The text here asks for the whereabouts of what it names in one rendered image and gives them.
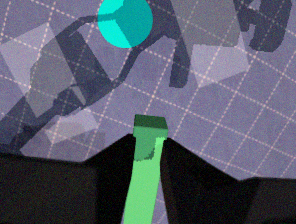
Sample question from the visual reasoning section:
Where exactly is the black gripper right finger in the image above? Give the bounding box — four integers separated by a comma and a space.
160, 137, 296, 224

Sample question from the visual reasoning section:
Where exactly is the green rectangular post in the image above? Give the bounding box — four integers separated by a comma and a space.
124, 114, 168, 224

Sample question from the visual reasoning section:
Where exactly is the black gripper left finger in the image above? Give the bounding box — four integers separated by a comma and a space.
0, 134, 136, 224

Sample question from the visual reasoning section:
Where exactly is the cyan circle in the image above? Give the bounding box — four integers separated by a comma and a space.
98, 0, 153, 48

